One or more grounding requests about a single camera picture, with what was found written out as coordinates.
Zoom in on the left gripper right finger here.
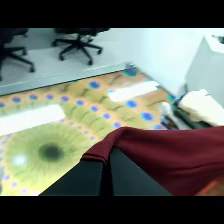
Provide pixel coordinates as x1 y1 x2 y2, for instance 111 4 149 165
109 147 173 197

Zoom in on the dark green garment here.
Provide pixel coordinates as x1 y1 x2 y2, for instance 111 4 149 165
172 107 214 130

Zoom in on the white cabinet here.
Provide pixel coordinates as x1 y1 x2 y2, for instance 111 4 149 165
184 34 224 108

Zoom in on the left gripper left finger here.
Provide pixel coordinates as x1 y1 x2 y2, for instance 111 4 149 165
39 159 105 197

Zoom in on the dark red T-shirt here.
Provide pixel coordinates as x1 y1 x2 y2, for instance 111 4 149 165
81 126 224 197

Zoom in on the black office chair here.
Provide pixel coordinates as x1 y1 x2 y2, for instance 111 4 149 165
51 27 111 66
0 27 36 82

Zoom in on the cream garment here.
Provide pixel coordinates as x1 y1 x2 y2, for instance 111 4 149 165
177 88 224 127

